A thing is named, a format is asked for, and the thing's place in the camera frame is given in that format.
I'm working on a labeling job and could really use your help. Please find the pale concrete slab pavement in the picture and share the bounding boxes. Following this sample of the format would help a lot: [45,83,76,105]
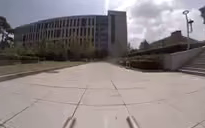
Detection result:
[0,61,205,128]

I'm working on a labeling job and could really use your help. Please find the large curved glass building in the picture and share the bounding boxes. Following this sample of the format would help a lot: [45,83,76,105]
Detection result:
[13,9,128,59]

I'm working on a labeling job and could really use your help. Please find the dark hedge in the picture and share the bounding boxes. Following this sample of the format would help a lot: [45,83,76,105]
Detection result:
[118,53,166,71]

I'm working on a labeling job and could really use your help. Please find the row of bushes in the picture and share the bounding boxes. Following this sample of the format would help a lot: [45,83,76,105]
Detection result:
[0,39,108,65]

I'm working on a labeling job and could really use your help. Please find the robot's own part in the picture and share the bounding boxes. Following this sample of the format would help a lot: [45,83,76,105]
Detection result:
[125,115,140,128]
[62,116,77,128]

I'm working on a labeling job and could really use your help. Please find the low dark building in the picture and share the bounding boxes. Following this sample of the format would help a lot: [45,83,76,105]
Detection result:
[138,30,199,51]

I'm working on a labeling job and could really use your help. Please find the dry grass area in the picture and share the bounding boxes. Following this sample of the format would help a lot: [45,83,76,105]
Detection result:
[0,60,88,79]

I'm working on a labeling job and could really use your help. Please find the lamp pole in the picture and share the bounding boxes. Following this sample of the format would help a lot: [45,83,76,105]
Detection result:
[182,9,195,51]

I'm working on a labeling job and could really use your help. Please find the concrete kerb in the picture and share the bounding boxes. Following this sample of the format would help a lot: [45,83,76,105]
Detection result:
[0,63,81,84]

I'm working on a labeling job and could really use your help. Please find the wide concrete stairs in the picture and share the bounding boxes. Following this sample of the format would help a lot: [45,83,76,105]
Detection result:
[178,44,205,78]

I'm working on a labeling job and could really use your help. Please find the dark tree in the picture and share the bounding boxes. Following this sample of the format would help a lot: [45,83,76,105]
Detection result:
[0,15,15,49]

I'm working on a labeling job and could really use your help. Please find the grey concrete wall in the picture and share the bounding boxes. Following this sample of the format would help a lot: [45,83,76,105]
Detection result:
[163,44,205,72]

